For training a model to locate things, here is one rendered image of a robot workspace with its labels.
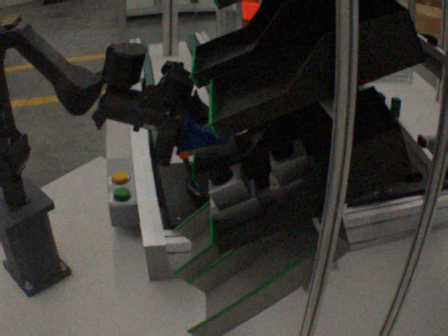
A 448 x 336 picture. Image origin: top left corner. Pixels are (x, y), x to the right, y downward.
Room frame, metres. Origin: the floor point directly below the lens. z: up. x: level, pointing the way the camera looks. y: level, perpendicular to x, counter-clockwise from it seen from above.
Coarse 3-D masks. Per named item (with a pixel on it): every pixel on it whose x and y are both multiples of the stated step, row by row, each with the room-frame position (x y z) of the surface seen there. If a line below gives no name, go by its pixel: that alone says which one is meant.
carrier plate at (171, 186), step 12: (168, 168) 1.11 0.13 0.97; (180, 168) 1.11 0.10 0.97; (168, 180) 1.05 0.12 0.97; (180, 180) 1.06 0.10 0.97; (168, 192) 1.01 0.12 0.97; (180, 192) 1.01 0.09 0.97; (168, 204) 0.96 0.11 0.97; (180, 204) 0.96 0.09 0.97; (192, 204) 0.96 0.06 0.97; (168, 216) 0.92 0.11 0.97; (180, 216) 0.92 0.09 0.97
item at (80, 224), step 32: (96, 160) 1.33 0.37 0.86; (64, 192) 1.16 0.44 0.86; (96, 192) 1.16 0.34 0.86; (64, 224) 1.01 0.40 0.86; (96, 224) 1.02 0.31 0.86; (0, 256) 0.85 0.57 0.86; (64, 256) 0.89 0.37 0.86; (96, 256) 0.90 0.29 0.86; (0, 288) 0.74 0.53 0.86; (64, 288) 0.77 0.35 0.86; (96, 288) 0.79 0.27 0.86; (0, 320) 0.63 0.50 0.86; (32, 320) 0.65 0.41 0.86; (64, 320) 0.67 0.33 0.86; (96, 320) 0.68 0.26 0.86
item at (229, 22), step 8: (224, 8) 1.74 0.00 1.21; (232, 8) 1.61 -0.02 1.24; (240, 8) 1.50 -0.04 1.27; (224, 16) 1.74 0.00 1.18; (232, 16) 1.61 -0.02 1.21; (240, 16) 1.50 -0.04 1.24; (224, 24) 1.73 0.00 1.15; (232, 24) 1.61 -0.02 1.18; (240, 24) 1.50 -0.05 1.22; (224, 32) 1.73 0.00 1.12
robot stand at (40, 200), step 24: (0, 192) 0.85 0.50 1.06; (0, 216) 0.76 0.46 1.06; (24, 216) 0.77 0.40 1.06; (48, 216) 0.84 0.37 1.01; (0, 240) 0.80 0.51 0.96; (24, 240) 0.76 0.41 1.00; (48, 240) 0.81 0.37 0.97; (24, 264) 0.75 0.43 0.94; (48, 264) 0.79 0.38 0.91; (24, 288) 0.73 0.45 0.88
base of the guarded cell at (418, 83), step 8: (152, 72) 2.01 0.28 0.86; (416, 80) 2.08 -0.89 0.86; (424, 80) 2.10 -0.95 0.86; (376, 88) 1.93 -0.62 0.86; (384, 88) 1.94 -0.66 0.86; (392, 88) 1.94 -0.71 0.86; (400, 88) 1.96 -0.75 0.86; (408, 88) 1.97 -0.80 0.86; (416, 88) 1.98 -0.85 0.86; (424, 88) 1.99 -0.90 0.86; (432, 88) 2.01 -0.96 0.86
